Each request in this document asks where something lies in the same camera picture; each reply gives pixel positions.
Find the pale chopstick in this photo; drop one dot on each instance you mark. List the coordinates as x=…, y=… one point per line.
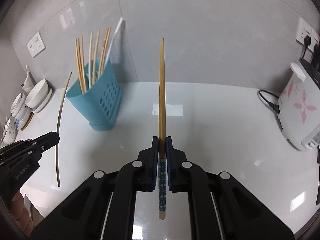
x=58, y=130

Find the bamboo chopstick in holder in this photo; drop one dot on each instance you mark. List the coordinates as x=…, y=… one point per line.
x=95, y=57

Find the bamboo chopstick red patterned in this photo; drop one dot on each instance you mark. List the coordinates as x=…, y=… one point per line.
x=101, y=61

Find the stacked small white bowls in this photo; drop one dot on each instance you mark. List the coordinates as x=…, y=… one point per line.
x=20, y=111

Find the blue plastic utensil holder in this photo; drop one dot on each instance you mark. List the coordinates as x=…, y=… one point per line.
x=99, y=105

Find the left white wall socket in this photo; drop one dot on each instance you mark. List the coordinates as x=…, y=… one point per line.
x=32, y=49

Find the white folded paper holder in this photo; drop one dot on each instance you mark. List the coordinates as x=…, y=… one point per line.
x=28, y=84

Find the wooden coaster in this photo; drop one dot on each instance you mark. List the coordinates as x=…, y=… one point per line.
x=27, y=121

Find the left human hand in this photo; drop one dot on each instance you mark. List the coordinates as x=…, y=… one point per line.
x=21, y=214

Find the white wall socket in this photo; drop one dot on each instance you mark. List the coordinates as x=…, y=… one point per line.
x=38, y=43
x=32, y=49

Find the bamboo chopstick blue dotted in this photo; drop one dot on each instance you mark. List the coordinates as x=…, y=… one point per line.
x=161, y=136

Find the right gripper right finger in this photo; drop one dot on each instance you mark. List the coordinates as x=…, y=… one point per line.
x=220, y=207

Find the white floral rice cooker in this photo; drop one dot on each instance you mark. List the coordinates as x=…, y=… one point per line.
x=299, y=107

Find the right white wall socket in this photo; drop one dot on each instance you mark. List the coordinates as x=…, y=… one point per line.
x=38, y=43

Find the far right wall socket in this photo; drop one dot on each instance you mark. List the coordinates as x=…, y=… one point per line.
x=303, y=30

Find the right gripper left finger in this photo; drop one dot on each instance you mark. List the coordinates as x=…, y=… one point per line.
x=103, y=206

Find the white plastic chopstick pair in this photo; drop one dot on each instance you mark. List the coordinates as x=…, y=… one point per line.
x=114, y=38

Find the white ribbed plate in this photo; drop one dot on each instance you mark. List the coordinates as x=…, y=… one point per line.
x=43, y=104

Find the bamboo chopstick pair right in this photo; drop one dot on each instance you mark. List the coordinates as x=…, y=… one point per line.
x=105, y=42

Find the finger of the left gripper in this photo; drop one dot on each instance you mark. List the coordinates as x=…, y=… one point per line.
x=22, y=153

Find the large white bowl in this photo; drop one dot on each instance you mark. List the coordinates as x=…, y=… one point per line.
x=37, y=94

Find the bamboo chopstick far left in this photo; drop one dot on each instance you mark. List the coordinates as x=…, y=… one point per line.
x=77, y=51

